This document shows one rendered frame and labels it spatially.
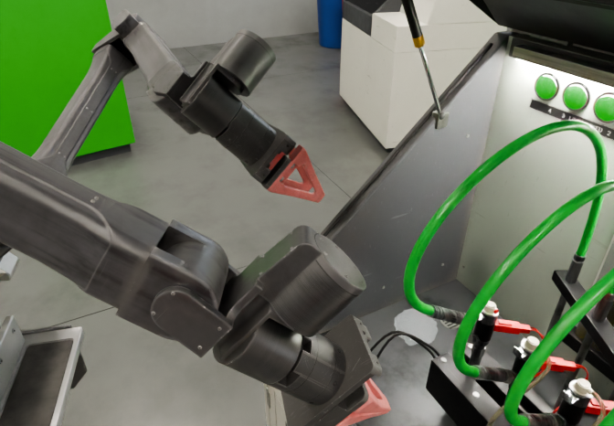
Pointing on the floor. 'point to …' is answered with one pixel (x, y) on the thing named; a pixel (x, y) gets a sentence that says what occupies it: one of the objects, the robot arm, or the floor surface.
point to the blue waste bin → (331, 14)
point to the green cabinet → (54, 57)
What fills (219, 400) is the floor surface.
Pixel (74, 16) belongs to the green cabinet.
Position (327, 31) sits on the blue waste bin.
